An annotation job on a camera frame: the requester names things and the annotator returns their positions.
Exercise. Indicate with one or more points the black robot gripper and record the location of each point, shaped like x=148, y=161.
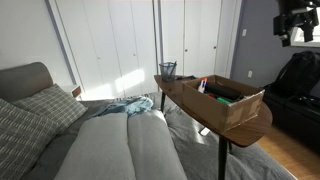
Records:
x=293, y=20

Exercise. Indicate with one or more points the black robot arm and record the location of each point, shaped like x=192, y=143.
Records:
x=296, y=4

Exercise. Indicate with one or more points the green marker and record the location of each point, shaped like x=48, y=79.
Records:
x=224, y=100

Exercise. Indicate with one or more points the open cardboard box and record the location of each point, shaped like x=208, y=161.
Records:
x=221, y=106

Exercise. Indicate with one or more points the white marker with red cap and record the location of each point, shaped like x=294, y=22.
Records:
x=202, y=85

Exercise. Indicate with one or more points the black backpack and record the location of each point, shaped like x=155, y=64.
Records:
x=296, y=75

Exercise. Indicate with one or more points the black bench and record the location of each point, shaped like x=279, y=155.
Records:
x=293, y=113

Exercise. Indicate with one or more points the black pouch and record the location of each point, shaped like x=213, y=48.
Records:
x=224, y=90

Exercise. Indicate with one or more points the blue pen in cup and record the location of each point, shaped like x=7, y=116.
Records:
x=172, y=68

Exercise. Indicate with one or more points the black mesh pencil cup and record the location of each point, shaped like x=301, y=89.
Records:
x=167, y=72

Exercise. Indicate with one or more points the black table leg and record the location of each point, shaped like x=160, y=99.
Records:
x=163, y=101
x=222, y=158

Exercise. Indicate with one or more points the white closet doors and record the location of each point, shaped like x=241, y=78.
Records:
x=146, y=43

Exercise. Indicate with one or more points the light blue cloth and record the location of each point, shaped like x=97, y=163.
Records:
x=128, y=106

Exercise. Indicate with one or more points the grey plaid pillow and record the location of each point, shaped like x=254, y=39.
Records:
x=51, y=105

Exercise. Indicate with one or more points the grey sofa backrest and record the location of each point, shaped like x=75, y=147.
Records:
x=23, y=80

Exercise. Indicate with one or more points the grey dashed pattern pillow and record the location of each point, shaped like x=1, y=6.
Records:
x=23, y=140

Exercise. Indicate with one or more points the white light switch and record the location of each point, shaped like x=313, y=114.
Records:
x=244, y=32

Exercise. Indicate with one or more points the white wall outlet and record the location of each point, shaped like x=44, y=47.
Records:
x=250, y=73

